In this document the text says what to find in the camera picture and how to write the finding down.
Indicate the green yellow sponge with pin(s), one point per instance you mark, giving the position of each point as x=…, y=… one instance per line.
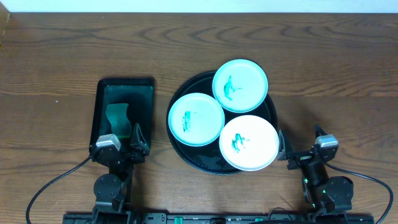
x=117, y=117

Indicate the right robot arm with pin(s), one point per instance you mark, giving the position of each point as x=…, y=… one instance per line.
x=330, y=196

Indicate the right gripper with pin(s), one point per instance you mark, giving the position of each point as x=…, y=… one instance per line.
x=301, y=158

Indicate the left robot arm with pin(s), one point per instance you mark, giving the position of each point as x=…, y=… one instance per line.
x=113, y=190

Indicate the white plate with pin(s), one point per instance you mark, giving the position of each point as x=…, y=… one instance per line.
x=249, y=143

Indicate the light green plate top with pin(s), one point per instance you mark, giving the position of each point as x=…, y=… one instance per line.
x=240, y=85

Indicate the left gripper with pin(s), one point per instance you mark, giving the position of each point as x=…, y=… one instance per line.
x=125, y=156

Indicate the black rectangular tray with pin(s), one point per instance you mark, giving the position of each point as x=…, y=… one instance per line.
x=138, y=93

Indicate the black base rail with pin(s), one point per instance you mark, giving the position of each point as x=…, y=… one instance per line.
x=163, y=218

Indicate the light green plate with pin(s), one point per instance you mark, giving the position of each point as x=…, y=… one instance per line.
x=196, y=119
x=240, y=85

